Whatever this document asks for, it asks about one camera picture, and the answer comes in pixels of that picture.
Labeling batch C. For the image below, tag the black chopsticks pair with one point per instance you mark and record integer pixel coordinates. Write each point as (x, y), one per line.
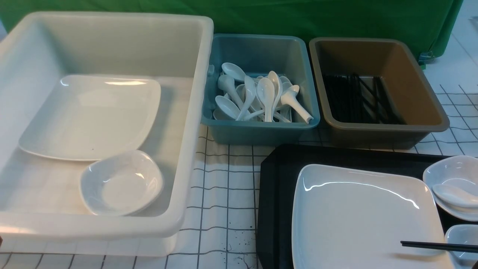
(465, 248)

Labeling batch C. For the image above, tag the large white square plate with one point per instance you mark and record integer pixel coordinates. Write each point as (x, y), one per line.
(354, 219)

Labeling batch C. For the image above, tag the white square plate in tub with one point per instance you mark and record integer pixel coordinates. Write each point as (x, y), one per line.
(92, 117)

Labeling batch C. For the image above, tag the white spoon front left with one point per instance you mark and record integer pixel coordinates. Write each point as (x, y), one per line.
(228, 107)

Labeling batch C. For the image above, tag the black serving tray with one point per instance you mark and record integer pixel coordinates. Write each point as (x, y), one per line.
(279, 175)

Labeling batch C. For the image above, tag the white spoon centre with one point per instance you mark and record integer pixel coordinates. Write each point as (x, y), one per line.
(266, 94)

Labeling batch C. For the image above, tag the white spoon back left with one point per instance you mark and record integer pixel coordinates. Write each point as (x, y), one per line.
(234, 71)

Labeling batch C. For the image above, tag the blue plastic bin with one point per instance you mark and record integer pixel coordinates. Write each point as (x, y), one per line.
(258, 55)

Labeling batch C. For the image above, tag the black chopsticks pile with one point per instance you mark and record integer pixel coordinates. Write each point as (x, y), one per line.
(359, 99)

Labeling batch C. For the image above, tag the small white bowl in tub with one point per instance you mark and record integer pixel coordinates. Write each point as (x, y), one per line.
(121, 185)

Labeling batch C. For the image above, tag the brown plastic bin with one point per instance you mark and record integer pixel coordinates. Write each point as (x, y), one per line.
(404, 80)

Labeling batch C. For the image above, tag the metal clamp on backdrop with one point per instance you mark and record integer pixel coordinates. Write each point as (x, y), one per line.
(426, 58)

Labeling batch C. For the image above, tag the large white plastic tub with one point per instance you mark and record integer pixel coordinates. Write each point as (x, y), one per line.
(41, 207)

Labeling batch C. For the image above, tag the green backdrop cloth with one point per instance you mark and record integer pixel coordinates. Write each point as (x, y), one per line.
(425, 26)

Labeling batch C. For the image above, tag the small white bowl front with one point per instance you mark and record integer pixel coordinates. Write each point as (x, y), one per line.
(463, 234)

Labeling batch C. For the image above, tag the white spoon with upright handle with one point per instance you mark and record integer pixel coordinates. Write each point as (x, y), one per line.
(289, 97)

